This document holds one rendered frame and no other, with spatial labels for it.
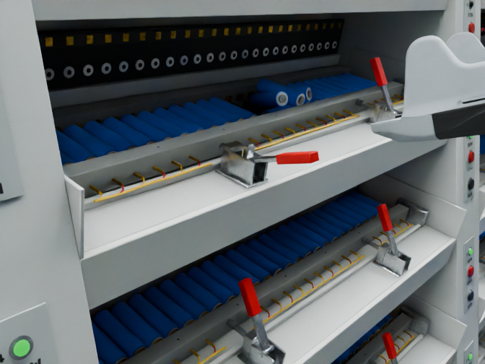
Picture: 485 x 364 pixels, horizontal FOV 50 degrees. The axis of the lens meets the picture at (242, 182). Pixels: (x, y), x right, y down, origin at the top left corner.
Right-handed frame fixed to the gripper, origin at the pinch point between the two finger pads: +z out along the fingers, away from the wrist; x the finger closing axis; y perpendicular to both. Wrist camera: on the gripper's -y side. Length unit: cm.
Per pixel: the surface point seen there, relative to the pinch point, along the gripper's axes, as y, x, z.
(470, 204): -18, -48, 17
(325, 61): 9.4, -35.7, 28.9
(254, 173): -1.4, -0.7, 15.5
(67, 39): 14.3, 7.5, 26.5
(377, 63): 6.5, -26.2, 15.4
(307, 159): -0.8, 0.6, 8.2
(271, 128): 1.9, -8.8, 19.3
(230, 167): -0.4, 1.0, 16.5
